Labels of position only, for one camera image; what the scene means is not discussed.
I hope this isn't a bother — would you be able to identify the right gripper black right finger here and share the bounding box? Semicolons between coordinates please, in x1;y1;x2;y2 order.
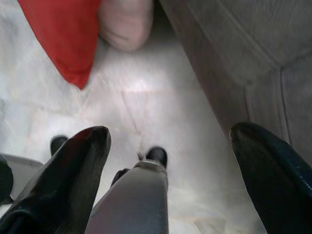
230;121;312;234

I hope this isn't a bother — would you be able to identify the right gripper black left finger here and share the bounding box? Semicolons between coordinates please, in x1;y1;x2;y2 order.
0;125;112;234

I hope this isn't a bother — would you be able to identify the red pillow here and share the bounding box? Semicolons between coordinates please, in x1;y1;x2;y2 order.
17;0;102;90

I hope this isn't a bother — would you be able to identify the small grey fabric sofa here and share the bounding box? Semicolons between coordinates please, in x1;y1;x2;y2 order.
158;0;312;166

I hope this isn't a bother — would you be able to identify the pink pillow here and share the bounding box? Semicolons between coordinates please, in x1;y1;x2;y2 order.
98;0;155;51

